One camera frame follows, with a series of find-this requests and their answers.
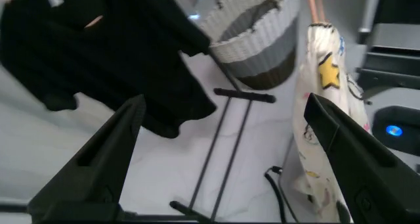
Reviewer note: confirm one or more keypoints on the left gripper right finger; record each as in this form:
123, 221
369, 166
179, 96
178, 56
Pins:
370, 171

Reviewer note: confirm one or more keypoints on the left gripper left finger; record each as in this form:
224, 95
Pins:
92, 174

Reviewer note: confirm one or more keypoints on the black garment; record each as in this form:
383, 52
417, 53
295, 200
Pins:
115, 53

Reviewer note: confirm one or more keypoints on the cream printed garment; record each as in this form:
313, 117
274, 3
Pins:
325, 53

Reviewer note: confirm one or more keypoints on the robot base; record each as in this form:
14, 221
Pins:
393, 69

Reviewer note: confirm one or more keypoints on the black clothes rack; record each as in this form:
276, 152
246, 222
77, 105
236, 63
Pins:
243, 95

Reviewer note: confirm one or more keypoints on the white laundry basket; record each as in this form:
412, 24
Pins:
262, 43

